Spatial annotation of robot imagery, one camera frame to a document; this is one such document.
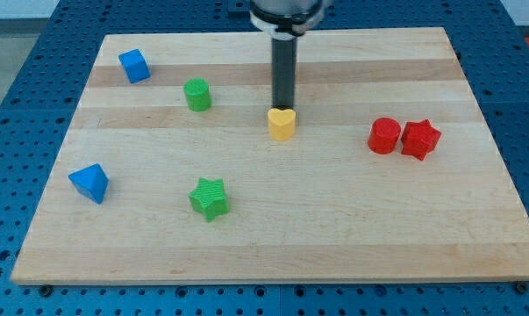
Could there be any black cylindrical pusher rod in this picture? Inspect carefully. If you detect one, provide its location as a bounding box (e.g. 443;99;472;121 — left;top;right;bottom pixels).
271;38;297;110

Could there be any yellow heart block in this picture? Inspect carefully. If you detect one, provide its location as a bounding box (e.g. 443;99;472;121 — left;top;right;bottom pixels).
268;108;297;141

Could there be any green cylinder block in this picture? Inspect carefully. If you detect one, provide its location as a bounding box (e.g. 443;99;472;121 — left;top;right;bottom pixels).
183;77;211;111

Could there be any red cylinder block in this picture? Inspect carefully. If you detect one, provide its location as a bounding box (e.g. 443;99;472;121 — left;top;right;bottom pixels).
368;117;401;154

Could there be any blue cube block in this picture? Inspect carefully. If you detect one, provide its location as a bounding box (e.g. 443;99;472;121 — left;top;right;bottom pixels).
118;49;151;83

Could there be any wooden board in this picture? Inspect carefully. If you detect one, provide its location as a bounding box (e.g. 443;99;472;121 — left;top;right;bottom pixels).
11;27;529;285

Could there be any red star block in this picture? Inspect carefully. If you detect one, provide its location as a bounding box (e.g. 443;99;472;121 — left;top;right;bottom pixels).
401;119;441;161

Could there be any green star block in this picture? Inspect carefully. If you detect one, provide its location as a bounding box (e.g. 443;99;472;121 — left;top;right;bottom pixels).
189;177;230;222

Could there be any blue triangle block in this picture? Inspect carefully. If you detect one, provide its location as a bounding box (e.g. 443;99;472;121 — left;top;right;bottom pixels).
68;163;109;204

